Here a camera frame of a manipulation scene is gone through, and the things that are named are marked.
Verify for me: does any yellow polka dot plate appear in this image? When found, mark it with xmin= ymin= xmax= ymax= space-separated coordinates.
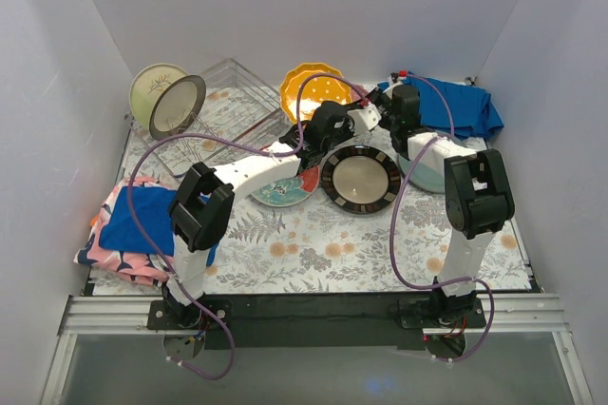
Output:
xmin=279 ymin=63 xmax=352 ymax=124

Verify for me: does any black checkered rim plate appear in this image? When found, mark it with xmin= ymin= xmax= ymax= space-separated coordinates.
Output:
xmin=320 ymin=145 xmax=402 ymax=215

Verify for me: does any grey-blue plate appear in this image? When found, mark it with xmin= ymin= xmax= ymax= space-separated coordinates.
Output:
xmin=398 ymin=138 xmax=466 ymax=194

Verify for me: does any red blue floral plate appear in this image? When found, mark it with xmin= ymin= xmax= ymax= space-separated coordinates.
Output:
xmin=250 ymin=166 xmax=320 ymax=208

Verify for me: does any brown rim beige plate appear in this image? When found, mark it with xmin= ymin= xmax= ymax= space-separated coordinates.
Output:
xmin=148 ymin=75 xmax=206 ymax=141

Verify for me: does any cream plate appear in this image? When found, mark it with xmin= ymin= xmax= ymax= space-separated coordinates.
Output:
xmin=129 ymin=64 xmax=188 ymax=127

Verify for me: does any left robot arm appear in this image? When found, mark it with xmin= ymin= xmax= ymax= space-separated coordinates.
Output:
xmin=168 ymin=101 xmax=360 ymax=255

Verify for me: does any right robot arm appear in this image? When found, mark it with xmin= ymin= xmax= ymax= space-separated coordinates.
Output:
xmin=367 ymin=85 xmax=515 ymax=327

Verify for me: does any blue cloth at back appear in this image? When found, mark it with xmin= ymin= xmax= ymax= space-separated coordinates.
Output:
xmin=402 ymin=77 xmax=504 ymax=139

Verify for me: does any floral tablecloth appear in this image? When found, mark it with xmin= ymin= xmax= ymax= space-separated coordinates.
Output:
xmin=92 ymin=84 xmax=532 ymax=296

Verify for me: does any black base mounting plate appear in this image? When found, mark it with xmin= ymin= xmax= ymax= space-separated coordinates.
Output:
xmin=146 ymin=292 xmax=489 ymax=351

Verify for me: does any pink patterned cloth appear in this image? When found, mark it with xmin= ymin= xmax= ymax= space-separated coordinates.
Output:
xmin=73 ymin=179 xmax=169 ymax=287

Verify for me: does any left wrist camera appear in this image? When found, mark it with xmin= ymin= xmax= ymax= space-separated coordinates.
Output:
xmin=347 ymin=102 xmax=382 ymax=136

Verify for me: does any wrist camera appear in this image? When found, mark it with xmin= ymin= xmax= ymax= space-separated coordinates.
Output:
xmin=383 ymin=70 xmax=410 ymax=97
xmin=347 ymin=102 xmax=382 ymax=136

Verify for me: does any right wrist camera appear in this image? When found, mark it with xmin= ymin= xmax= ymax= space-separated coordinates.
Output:
xmin=383 ymin=70 xmax=410 ymax=97

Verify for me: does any wire dish rack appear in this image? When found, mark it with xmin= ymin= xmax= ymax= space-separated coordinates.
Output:
xmin=123 ymin=59 xmax=290 ymax=182

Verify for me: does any aluminium frame rail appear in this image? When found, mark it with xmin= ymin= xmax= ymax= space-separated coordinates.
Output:
xmin=42 ymin=293 xmax=593 ymax=404

